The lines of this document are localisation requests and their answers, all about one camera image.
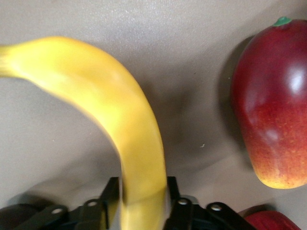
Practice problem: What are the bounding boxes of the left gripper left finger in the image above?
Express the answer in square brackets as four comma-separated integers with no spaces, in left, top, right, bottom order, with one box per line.
[71,177,120,230]

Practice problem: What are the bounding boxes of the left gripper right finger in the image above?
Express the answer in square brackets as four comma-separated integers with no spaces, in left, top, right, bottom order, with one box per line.
[165,176,200,230]

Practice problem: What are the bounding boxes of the red yellow apple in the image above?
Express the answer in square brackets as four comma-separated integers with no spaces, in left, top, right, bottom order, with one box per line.
[239,203,300,230]

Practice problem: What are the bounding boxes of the yellow banana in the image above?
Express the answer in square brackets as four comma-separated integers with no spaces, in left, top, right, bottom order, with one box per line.
[0,35,168,230]

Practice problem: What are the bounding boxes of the red mango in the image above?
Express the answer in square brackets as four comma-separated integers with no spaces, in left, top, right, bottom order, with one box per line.
[230,16,307,190]

